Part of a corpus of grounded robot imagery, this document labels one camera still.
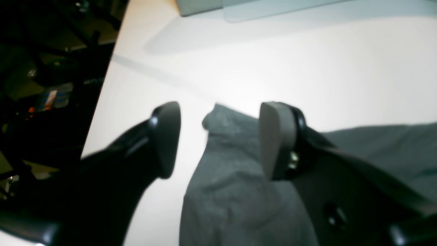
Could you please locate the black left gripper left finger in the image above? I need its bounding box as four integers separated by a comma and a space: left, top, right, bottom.
1, 101, 181, 246

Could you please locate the dark grey t-shirt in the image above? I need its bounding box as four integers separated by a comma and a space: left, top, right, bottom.
179, 104, 436, 246

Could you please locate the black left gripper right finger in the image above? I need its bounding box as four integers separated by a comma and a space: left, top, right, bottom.
259, 101, 437, 246

